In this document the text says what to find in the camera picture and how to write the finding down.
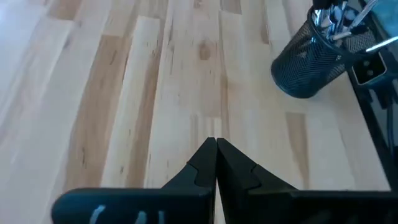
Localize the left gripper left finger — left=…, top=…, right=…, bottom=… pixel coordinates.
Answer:
left=160, top=136, right=218, bottom=224

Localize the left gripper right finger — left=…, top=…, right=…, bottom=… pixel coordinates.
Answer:
left=216, top=138, right=297, bottom=224

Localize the black mesh pencil cup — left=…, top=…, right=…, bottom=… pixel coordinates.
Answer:
left=269, top=4, right=379, bottom=100

